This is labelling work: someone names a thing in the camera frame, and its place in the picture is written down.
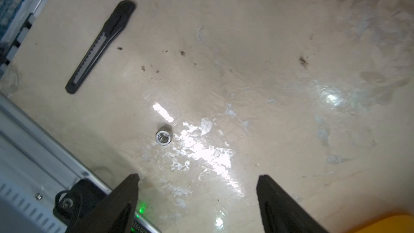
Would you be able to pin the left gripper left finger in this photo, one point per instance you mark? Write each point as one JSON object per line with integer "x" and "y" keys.
{"x": 115, "y": 213}

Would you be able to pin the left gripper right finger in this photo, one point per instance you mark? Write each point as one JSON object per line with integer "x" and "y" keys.
{"x": 280, "y": 213}

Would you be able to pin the steel hex nut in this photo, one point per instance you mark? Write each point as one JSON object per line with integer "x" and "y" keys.
{"x": 164, "y": 135}

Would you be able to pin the yellow plastic storage box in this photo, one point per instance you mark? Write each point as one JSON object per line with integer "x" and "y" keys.
{"x": 397, "y": 223}

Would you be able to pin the black marker pen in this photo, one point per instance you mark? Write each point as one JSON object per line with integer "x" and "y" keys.
{"x": 115, "y": 24}

